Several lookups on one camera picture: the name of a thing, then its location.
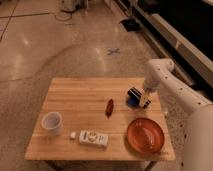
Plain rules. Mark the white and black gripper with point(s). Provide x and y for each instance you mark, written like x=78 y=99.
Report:
x=144 y=100

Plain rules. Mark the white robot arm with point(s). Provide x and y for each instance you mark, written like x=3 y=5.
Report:
x=198 y=145

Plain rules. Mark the blue object on table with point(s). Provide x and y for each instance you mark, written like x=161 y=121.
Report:
x=131 y=103

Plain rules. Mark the wooden table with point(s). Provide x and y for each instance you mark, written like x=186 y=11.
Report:
x=97 y=104

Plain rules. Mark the orange round plate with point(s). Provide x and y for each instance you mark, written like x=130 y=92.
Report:
x=145 y=136

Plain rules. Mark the black floor mat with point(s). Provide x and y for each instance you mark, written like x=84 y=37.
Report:
x=130 y=25

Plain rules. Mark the white plastic cup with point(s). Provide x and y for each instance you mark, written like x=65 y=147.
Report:
x=52 y=123

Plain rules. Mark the white machine base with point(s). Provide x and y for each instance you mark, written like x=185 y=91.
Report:
x=73 y=5

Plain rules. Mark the long white shelf rail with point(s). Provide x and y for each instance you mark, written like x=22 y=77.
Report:
x=184 y=28

